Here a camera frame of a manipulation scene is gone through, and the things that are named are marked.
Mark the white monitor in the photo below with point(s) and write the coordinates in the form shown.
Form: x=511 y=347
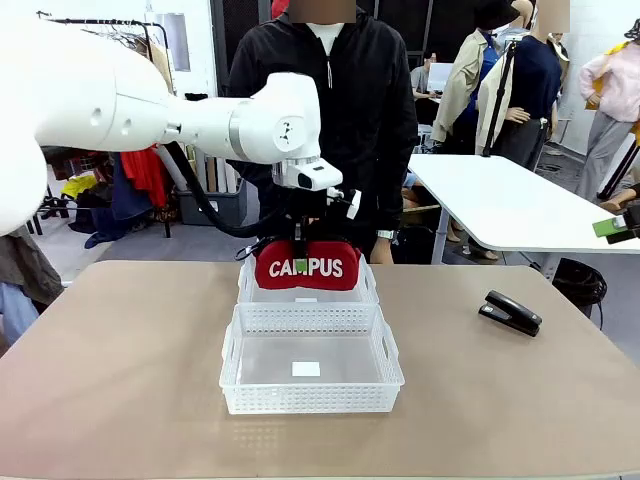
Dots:
x=441 y=75

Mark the white perforated plastic basket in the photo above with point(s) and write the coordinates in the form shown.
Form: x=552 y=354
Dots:
x=310 y=400
x=370 y=290

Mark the mannequin in navy top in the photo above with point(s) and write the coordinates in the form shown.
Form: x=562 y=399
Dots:
x=535 y=80

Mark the white background table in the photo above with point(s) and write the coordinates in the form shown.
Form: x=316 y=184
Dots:
x=500 y=200

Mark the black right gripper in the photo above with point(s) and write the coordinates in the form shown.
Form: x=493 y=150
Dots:
x=634 y=216

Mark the silver wristwatch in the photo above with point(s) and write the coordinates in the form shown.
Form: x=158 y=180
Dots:
x=386 y=235

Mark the white rectangular basket label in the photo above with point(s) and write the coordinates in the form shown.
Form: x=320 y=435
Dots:
x=306 y=300
x=306 y=368

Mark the hanging red dress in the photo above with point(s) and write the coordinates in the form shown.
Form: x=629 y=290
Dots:
x=145 y=175

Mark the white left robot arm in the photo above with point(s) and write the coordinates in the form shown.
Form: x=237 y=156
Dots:
x=200 y=125

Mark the person's left forearm black sleeve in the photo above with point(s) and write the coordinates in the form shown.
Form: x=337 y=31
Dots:
x=395 y=195

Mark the mannequin in beige trench coat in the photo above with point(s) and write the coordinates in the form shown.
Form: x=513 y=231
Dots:
x=465 y=75

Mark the red CAMPUS pouch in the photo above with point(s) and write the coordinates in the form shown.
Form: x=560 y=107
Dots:
x=325 y=281

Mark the seated person in grey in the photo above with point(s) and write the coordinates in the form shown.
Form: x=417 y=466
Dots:
x=420 y=80

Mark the grey-brown draped garment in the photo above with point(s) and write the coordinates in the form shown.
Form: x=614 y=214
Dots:
x=25 y=265

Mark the black metal clothes rack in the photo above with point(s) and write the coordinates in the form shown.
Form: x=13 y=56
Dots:
x=125 y=21

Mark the person's left hand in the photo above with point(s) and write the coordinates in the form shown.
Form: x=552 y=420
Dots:
x=381 y=252

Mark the person in black jacket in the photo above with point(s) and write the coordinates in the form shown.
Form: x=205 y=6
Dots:
x=370 y=110

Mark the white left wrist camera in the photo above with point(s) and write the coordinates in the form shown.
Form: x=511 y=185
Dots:
x=354 y=205

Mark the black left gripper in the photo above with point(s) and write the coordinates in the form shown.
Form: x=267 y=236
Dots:
x=312 y=210

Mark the black stapler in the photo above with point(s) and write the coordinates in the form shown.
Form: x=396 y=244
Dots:
x=515 y=315

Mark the mannequin in pink hoodie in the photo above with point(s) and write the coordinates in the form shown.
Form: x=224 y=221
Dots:
x=617 y=85

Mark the yellow garment on floor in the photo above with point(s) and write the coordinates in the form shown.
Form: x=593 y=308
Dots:
x=82 y=187

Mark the black storage crate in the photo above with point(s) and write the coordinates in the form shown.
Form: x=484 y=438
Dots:
x=227 y=206

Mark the hanging beige coat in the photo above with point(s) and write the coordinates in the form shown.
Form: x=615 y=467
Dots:
x=159 y=57

